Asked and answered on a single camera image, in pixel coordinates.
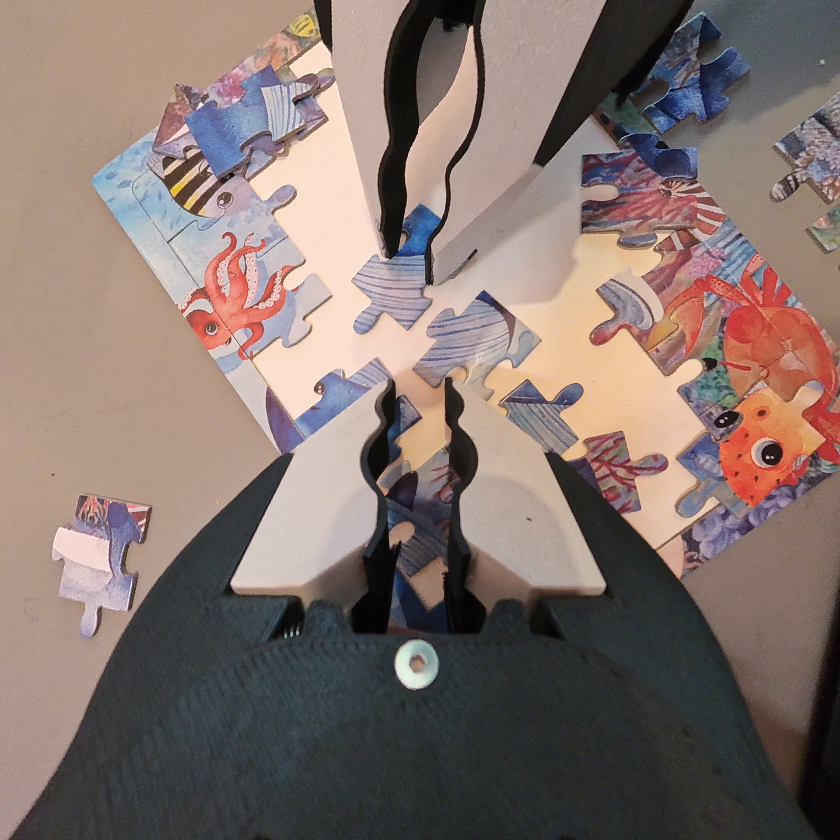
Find grey purple puzzle piece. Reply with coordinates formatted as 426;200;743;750
153;83;212;158

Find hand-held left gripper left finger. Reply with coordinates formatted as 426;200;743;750
228;377;403;634

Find striped fish puzzle piece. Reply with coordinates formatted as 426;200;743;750
131;147;298;242

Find grey coral puzzle piece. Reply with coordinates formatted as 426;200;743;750
770;91;840;202

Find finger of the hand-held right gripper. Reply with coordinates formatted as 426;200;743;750
328;0;437;258
423;0;608;286

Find blue striped whale puzzle piece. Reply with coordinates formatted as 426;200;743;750
352;246;480;337

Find joined crab pufferfish puzzle pieces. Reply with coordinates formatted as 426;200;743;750
646;226;840;521

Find striped puzzle piece with notch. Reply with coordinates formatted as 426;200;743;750
392;518;454;614

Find dark blue puzzle piece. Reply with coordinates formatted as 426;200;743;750
392;203;442;260
616;128;701;181

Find red coral teal puzzle piece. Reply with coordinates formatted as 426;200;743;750
583;430;670;514

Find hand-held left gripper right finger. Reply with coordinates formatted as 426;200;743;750
443;376;608;635

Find mottled blue puzzle piece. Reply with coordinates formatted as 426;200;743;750
640;12;753;126
185;67;280;178

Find ocean print puzzle tray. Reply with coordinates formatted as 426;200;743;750
92;10;840;581

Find dark blue red coral piece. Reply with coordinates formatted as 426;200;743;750
384;456;455;522

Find striped piece with dark triangle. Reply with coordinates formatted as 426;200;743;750
500;378;585;455

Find green blue puzzle piece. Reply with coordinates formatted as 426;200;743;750
592;91;657;142

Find coral and shell puzzle piece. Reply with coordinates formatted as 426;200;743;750
581;151;731;255

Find octopus arms puzzle piece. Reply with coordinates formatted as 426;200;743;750
167;220;307;296

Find puzzle piece with peeling paper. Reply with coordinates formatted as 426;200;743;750
52;493;153;639

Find purple piece with white patch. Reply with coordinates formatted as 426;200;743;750
591;269;665;349

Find octopus body puzzle piece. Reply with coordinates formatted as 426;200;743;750
217;270;333;361

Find green grey puzzle piece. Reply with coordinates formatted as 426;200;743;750
806;203;840;255

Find pale striped whale puzzle piece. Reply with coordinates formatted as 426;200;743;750
412;290;543;403

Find dark blue whale eye piece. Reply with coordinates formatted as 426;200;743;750
294;357;421;454

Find light blue striped puzzle piece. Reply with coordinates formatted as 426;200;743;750
261;71;337;155

